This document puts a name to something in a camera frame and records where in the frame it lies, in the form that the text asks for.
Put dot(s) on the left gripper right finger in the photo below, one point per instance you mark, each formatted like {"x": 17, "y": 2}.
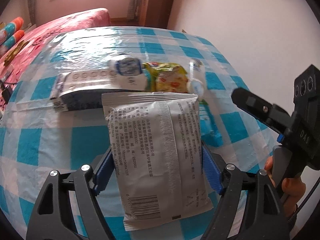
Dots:
{"x": 249, "y": 207}

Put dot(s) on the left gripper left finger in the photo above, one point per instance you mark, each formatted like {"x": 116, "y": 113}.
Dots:
{"x": 67, "y": 206}

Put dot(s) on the white yogurt bottle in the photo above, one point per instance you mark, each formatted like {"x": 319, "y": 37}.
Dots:
{"x": 125, "y": 65}
{"x": 196, "y": 78}

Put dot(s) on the silver foil snack bag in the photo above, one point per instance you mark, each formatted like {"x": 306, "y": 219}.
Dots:
{"x": 155, "y": 141}

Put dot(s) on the white blue milk carton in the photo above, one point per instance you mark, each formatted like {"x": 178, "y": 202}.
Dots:
{"x": 79, "y": 90}

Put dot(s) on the yellow oatmeal snack packet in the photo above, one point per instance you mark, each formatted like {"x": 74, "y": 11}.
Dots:
{"x": 165, "y": 77}

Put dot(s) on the person right hand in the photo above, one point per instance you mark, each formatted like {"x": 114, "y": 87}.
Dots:
{"x": 294, "y": 188}

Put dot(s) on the blue checkered tablecloth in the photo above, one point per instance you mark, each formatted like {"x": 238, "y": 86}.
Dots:
{"x": 36, "y": 140}

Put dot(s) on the black power adapter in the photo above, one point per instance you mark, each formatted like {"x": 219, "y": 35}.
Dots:
{"x": 6, "y": 92}

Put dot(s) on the olive crumpled cloth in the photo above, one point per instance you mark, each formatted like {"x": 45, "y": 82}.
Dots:
{"x": 14, "y": 52}

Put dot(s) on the pink bed cover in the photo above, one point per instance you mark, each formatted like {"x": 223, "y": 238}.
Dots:
{"x": 13, "y": 67}

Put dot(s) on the rolled colourful quilt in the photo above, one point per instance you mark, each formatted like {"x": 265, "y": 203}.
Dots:
{"x": 11, "y": 34}

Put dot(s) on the brown wooden cabinet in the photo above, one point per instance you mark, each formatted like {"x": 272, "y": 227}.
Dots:
{"x": 154, "y": 13}

